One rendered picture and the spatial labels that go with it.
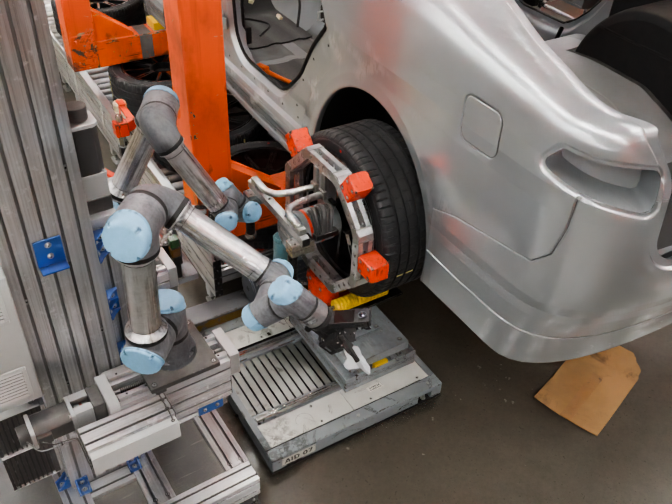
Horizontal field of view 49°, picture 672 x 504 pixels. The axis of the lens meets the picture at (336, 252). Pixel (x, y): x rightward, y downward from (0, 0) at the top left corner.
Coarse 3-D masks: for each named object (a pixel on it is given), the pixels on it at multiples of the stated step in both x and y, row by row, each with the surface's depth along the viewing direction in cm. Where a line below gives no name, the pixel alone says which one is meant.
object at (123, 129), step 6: (114, 102) 419; (120, 102) 418; (114, 108) 420; (120, 108) 415; (126, 108) 415; (126, 114) 410; (114, 120) 401; (126, 120) 404; (132, 120) 405; (114, 126) 399; (120, 126) 398; (126, 126) 400; (132, 126) 406; (114, 132) 403; (120, 132) 401; (126, 132) 402; (108, 174) 436
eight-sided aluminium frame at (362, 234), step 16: (320, 144) 270; (304, 160) 272; (320, 160) 261; (336, 160) 262; (288, 176) 289; (336, 176) 254; (352, 208) 254; (352, 224) 254; (368, 224) 255; (368, 240) 256; (304, 256) 299; (320, 256) 298; (352, 256) 262; (320, 272) 291; (336, 272) 291; (352, 272) 266; (336, 288) 282
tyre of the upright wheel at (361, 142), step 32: (352, 128) 271; (384, 128) 269; (352, 160) 258; (384, 160) 258; (384, 192) 253; (416, 192) 258; (384, 224) 254; (416, 224) 260; (384, 256) 259; (416, 256) 266; (352, 288) 289; (384, 288) 272
